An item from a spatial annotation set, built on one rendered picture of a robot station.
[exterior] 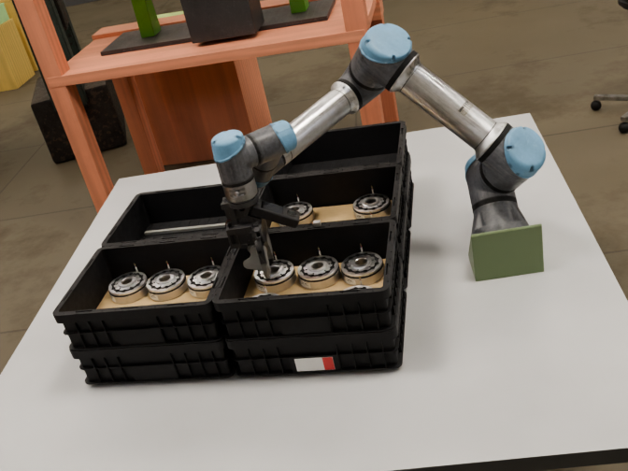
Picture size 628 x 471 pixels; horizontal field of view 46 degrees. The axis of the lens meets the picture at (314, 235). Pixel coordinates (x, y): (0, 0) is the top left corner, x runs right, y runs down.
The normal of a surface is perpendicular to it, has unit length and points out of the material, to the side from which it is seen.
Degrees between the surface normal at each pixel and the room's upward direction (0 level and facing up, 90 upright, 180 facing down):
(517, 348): 0
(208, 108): 90
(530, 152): 53
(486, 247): 90
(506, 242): 90
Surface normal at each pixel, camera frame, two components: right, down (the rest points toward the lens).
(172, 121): -0.15, 0.53
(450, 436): -0.19, -0.84
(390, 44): 0.15, -0.43
